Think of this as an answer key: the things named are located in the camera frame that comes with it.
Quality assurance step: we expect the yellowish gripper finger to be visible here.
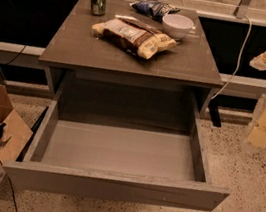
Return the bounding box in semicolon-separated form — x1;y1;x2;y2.
250;51;266;71

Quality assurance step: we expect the grey top drawer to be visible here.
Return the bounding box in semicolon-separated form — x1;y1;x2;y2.
4;71;230;211

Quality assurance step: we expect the grey drawer cabinet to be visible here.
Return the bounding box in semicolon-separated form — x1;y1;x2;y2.
39;0;222;127

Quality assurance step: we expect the white bowl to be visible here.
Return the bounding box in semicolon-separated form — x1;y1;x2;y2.
162;14;194;40

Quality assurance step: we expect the blue chip bag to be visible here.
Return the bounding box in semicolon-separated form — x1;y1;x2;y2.
131;0;179;19

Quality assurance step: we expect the yellow brown snack bag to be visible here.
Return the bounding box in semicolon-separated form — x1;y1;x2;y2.
91;17;177;60

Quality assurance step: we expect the white cable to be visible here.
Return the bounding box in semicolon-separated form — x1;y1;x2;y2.
210;12;254;105

